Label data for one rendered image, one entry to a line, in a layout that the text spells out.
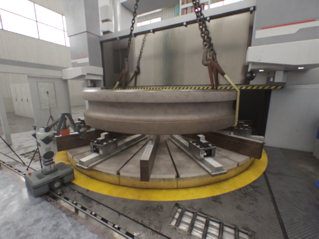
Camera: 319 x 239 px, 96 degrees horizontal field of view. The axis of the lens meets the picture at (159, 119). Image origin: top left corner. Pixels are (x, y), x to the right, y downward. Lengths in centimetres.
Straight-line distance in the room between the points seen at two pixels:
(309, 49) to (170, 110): 260
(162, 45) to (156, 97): 372
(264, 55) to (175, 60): 323
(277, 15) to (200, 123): 263
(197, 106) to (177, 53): 316
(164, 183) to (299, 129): 439
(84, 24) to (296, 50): 631
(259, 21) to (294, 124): 313
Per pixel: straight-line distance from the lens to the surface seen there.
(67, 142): 423
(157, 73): 622
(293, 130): 583
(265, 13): 427
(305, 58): 373
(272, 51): 365
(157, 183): 282
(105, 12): 851
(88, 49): 668
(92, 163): 320
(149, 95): 288
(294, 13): 431
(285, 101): 566
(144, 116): 307
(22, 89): 1292
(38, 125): 700
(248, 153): 383
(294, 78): 468
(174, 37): 619
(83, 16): 706
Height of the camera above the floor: 174
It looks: 11 degrees down
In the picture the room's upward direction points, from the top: straight up
